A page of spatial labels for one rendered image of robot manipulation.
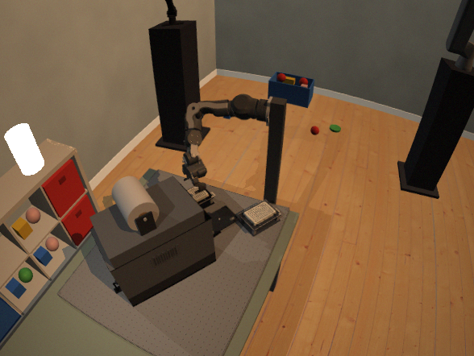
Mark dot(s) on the beige cylinder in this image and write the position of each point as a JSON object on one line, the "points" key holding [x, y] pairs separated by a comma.
{"points": [[132, 199]]}

